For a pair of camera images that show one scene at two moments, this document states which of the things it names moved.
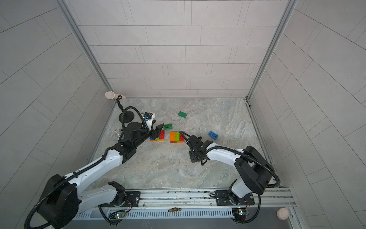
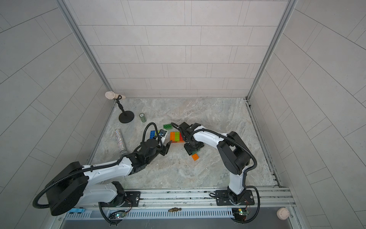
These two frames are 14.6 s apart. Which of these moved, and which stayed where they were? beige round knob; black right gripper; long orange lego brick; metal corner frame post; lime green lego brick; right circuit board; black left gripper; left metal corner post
Moved: black right gripper; black left gripper
Stayed: beige round knob; right circuit board; long orange lego brick; lime green lego brick; left metal corner post; metal corner frame post
